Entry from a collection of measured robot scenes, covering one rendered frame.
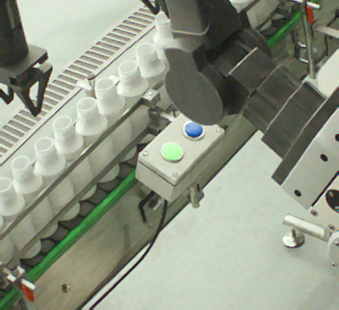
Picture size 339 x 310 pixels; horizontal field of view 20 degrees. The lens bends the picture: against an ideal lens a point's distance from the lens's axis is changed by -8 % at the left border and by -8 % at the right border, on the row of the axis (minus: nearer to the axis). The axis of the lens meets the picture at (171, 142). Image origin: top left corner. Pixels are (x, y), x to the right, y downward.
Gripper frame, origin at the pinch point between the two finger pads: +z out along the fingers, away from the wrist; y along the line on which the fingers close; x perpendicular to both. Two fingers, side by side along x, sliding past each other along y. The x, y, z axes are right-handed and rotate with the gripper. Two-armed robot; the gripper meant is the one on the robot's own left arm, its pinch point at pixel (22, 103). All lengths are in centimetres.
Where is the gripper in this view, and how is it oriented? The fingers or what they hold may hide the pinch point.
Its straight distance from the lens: 144.3
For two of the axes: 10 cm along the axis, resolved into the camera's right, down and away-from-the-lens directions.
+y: 7.8, 3.1, -5.4
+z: 1.5, 7.5, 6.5
